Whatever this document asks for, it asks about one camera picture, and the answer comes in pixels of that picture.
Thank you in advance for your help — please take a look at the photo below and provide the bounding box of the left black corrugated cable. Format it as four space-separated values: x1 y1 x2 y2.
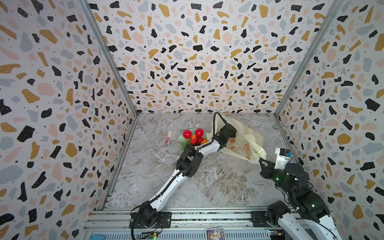
129 111 227 240

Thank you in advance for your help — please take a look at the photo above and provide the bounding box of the round red fruit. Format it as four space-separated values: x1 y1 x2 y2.
195 129 204 138
183 130 193 139

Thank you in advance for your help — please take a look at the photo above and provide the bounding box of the purple printed card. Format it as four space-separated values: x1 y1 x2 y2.
205 227 226 240

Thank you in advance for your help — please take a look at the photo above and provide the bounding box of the green scalloped plate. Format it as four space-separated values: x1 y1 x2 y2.
178 129 207 151

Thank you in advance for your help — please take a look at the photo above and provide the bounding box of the yellow translucent plastic bag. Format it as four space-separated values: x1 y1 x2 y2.
207 112 267 164

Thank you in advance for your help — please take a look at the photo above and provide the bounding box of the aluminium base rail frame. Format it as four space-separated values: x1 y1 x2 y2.
80 206 340 240

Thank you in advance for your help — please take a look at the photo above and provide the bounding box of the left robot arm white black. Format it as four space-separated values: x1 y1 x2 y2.
130 123 237 229

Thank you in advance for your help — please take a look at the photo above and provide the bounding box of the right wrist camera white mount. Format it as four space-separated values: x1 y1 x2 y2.
275 148 293 170

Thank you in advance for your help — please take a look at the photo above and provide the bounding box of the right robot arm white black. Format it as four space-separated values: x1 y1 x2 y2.
259 159 342 240

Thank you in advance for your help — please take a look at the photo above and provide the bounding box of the right aluminium corner post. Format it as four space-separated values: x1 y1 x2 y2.
274 0 344 117

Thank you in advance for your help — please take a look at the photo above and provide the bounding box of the left aluminium corner post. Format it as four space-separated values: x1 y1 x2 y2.
78 0 139 117

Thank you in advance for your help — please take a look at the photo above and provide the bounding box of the aluminium corner post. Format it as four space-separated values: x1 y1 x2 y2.
274 0 344 117
78 0 139 117

